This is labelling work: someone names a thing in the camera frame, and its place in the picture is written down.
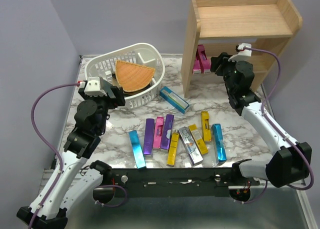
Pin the black base bar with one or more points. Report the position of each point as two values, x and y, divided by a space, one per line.
179 182

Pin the pink toothpaste box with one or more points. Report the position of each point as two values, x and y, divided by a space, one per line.
196 65
158 129
205 63

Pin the yellow toothpaste box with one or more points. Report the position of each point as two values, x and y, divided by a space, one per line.
206 133
198 139
173 149

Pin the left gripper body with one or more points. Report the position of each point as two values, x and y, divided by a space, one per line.
113 102

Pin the wooden two-tier shelf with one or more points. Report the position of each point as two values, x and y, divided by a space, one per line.
225 23

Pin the blue green toothpaste box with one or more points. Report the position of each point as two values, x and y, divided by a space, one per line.
174 99

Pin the white plastic basket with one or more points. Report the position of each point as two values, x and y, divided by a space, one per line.
140 53

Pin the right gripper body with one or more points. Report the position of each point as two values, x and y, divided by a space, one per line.
226 66

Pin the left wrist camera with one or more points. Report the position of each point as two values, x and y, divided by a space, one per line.
92 87

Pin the metallic blue toothpaste box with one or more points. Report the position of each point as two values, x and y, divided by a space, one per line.
219 143
137 149

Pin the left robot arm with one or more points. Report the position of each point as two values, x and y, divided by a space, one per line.
54 203

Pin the silver toothpaste box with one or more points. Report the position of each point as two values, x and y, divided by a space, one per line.
190 146

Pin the purple toothpaste box with cloud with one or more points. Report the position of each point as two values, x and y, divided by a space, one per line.
167 132

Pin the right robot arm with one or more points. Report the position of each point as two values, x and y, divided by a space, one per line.
291 160

